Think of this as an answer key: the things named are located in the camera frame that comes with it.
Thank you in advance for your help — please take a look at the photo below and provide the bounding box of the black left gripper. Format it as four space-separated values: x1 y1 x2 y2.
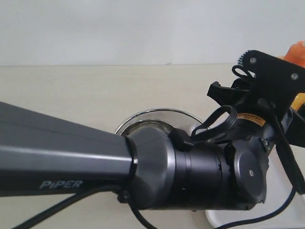
207 81 305 146

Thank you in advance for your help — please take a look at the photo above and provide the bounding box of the orange pump soap bottle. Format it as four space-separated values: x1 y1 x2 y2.
278 41 305 111

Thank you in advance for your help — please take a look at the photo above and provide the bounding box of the grey left Piper robot arm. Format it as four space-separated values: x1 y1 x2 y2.
0 81 305 210

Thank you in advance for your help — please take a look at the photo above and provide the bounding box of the white plastic tray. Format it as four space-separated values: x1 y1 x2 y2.
191 148 305 229

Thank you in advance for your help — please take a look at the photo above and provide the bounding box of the steel mesh colander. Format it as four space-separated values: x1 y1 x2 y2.
114 108 203 135

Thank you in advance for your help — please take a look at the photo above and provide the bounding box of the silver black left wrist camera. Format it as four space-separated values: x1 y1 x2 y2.
232 50 305 118

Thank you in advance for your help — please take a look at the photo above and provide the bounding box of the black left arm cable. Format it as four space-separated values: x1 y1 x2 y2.
19 66 305 229

